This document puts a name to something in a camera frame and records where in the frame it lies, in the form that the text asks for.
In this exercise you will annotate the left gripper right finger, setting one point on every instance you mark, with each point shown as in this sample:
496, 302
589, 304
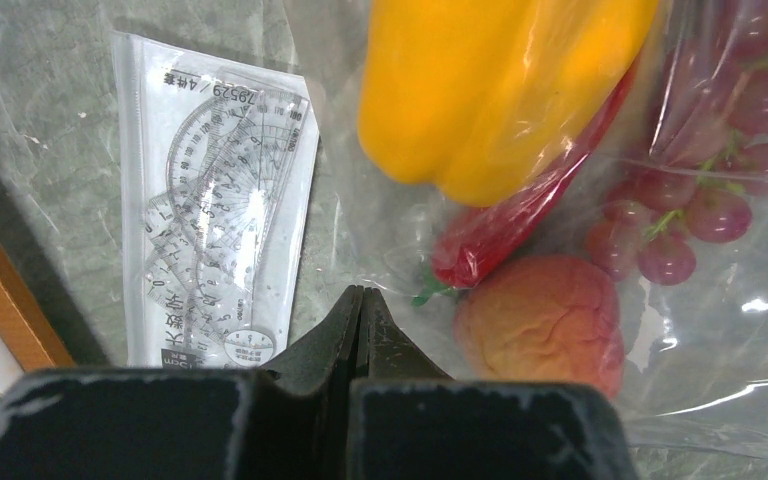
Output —
408, 420

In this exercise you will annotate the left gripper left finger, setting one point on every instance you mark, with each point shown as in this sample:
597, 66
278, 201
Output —
283, 420

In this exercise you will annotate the clear zip top bag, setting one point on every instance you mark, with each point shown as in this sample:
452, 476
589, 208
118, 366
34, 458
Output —
566, 191

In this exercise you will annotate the red fake grape bunch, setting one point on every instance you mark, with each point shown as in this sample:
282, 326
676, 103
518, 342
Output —
689, 172

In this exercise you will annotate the yellow fake bell pepper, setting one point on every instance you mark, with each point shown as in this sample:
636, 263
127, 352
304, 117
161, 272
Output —
478, 98

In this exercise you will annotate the fake peach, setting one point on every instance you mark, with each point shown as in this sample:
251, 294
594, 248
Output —
544, 318

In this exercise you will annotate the white blister pack card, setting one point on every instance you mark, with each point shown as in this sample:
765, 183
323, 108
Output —
217, 165

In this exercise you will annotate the orange wooden rack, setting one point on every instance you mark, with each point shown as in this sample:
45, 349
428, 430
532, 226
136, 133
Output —
26, 331

